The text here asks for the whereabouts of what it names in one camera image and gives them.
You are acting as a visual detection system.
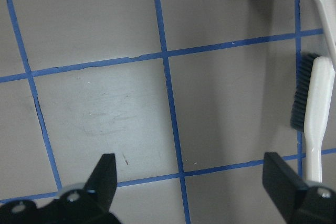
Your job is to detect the beige hand brush black bristles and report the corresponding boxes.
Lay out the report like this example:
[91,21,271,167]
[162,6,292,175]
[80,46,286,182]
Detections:
[290,53,335,183]

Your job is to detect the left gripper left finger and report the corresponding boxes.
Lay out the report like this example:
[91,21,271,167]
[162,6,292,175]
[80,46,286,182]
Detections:
[1,153,121,223]

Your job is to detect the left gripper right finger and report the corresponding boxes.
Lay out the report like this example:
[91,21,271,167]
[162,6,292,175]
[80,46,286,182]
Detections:
[262,152,335,223]

